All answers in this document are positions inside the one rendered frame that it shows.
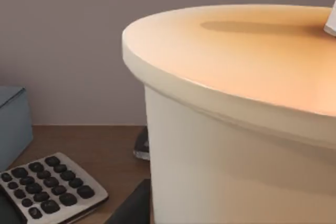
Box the small black and clear object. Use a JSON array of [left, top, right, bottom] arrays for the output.
[[132, 126, 151, 161]]

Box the blue-grey box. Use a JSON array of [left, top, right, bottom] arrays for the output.
[[0, 86, 34, 173]]

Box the white block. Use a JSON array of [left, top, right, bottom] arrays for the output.
[[323, 0, 336, 37]]

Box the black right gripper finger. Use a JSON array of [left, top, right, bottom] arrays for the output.
[[110, 178, 154, 224]]

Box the white round lidded container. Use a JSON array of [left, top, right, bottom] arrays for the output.
[[122, 5, 336, 224]]

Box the silver calculator with black keys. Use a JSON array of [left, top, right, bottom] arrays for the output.
[[0, 152, 110, 224]]

